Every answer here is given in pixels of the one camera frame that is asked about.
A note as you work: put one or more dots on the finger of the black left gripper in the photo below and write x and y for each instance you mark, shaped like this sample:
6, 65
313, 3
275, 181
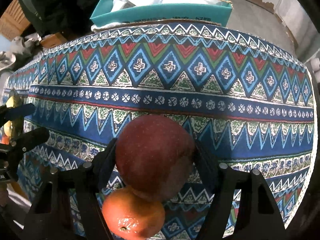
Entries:
13, 113
28, 141

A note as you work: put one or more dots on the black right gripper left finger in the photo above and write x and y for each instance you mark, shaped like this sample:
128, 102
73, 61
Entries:
66, 206

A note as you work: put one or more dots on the yellow-green pear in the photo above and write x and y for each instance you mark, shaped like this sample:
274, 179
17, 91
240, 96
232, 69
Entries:
13, 127

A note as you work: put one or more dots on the small orange mandarin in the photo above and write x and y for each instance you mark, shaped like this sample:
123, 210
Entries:
5, 140

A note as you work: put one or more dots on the red apple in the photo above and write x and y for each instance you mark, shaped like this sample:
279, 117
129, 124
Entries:
154, 156

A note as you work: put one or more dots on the grey hoodie garment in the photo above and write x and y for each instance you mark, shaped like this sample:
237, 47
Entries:
21, 51

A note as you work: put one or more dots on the large orange centre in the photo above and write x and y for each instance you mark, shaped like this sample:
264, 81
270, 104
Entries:
131, 217

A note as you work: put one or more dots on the wooden louvred cabinet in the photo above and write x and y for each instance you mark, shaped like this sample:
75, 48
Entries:
13, 21

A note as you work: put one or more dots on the patterned blue tablecloth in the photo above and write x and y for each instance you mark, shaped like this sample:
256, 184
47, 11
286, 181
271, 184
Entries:
251, 108

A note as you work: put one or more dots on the black hanging garment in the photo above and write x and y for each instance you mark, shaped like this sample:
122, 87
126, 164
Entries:
71, 18

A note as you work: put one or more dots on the teal cardboard box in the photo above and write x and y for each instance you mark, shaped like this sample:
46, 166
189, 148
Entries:
103, 15

